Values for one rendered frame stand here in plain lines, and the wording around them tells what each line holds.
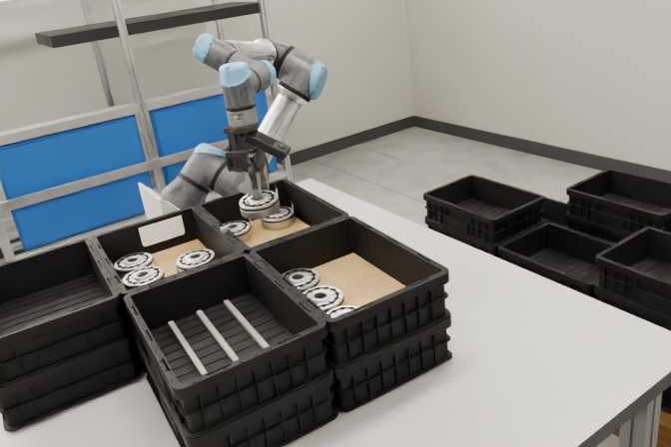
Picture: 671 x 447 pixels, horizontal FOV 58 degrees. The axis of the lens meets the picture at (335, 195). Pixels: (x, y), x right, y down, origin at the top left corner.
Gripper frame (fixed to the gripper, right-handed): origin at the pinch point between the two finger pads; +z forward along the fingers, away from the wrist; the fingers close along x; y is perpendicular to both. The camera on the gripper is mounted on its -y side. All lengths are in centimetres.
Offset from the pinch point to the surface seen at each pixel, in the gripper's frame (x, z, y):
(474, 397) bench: 37, 29, -56
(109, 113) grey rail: -133, 8, 140
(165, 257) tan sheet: 5.3, 16.3, 30.9
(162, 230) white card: 0.0, 10.5, 33.4
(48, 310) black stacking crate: 33, 16, 48
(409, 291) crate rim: 34, 7, -43
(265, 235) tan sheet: -9.1, 16.4, 6.0
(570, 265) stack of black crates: -76, 62, -85
